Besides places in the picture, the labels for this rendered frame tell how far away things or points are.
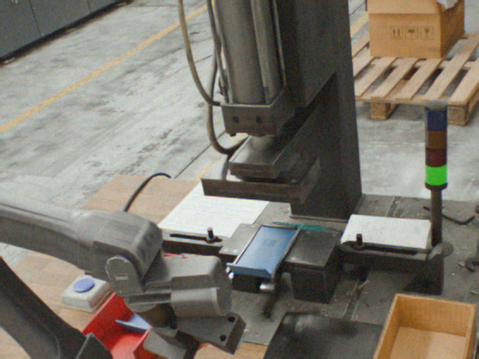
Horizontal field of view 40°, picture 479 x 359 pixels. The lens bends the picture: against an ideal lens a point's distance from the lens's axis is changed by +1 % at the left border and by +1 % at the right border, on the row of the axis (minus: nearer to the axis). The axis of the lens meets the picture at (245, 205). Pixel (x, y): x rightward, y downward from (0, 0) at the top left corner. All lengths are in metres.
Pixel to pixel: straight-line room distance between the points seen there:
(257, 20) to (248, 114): 0.15
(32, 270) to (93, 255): 0.69
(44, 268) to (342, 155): 0.67
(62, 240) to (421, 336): 0.59
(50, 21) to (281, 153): 6.10
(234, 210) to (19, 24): 5.46
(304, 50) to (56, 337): 0.56
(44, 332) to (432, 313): 0.58
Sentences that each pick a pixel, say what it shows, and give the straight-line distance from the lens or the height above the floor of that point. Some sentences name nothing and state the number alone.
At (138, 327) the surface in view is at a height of 0.93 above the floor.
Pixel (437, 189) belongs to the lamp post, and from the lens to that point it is 1.19.
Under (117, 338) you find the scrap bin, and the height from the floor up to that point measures 0.90.
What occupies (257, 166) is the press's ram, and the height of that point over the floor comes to 1.18.
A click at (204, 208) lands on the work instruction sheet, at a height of 0.90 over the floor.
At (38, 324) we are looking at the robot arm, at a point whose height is 1.12.
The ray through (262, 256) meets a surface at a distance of 1.15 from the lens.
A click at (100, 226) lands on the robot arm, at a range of 0.78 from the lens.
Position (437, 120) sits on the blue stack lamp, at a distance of 1.13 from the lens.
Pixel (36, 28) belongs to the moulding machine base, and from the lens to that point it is 6.92.
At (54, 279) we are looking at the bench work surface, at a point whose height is 0.90.
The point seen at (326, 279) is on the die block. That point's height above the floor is 0.95.
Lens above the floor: 1.65
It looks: 31 degrees down
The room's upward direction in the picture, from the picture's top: 10 degrees counter-clockwise
